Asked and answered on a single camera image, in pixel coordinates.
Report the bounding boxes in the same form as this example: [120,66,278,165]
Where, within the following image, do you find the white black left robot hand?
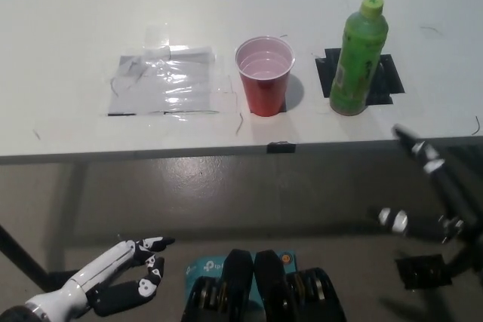
[25,236,176,322]

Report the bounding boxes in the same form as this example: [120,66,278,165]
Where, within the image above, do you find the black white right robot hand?
[377,124,483,244]

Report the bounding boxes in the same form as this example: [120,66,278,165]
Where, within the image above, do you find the green tea plastic bottle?
[328,0,389,117]

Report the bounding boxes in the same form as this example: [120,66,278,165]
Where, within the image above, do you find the black tape patch on desk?
[313,48,407,107]

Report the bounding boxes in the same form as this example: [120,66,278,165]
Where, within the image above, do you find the red plastic cup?
[234,35,297,117]

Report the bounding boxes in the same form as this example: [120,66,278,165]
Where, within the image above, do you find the black table leg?
[0,223,52,293]

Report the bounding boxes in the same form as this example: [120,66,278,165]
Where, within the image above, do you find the teal router box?
[184,249,299,311]

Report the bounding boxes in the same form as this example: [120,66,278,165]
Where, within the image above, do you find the small black tape strip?
[266,141,297,155]

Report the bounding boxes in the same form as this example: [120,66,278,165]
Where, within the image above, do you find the clear plastic taped sheet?
[107,44,220,116]

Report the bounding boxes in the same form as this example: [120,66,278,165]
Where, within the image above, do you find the clear tape strip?
[144,23,171,50]

